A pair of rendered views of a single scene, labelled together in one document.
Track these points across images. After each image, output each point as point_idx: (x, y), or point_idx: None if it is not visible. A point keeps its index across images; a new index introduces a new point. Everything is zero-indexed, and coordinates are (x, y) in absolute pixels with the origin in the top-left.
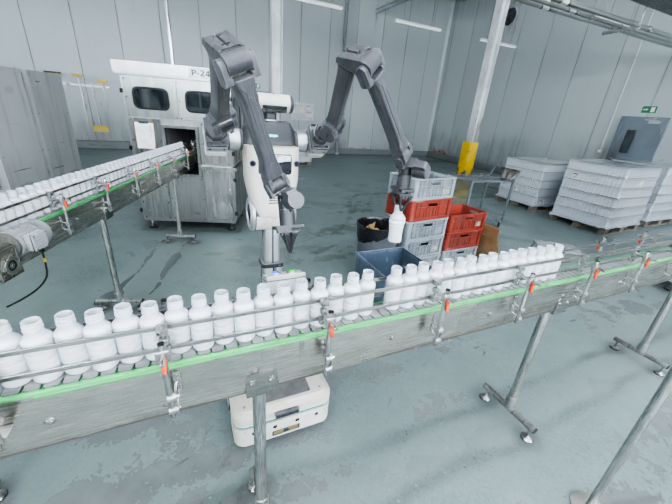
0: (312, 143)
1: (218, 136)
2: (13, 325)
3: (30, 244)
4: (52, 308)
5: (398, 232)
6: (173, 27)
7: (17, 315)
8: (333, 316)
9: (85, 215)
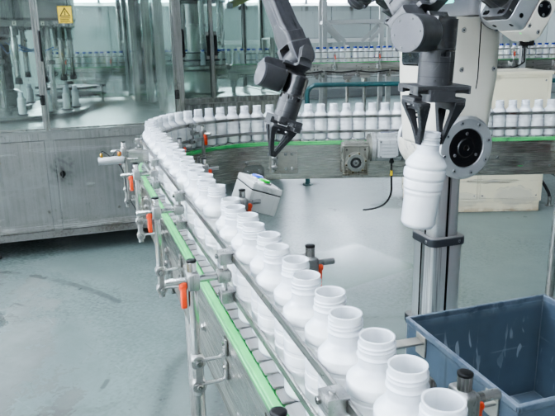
0: (485, 7)
1: (386, 9)
2: (465, 280)
3: (378, 149)
4: (509, 287)
5: (404, 196)
6: None
7: (482, 276)
8: (154, 205)
9: (514, 157)
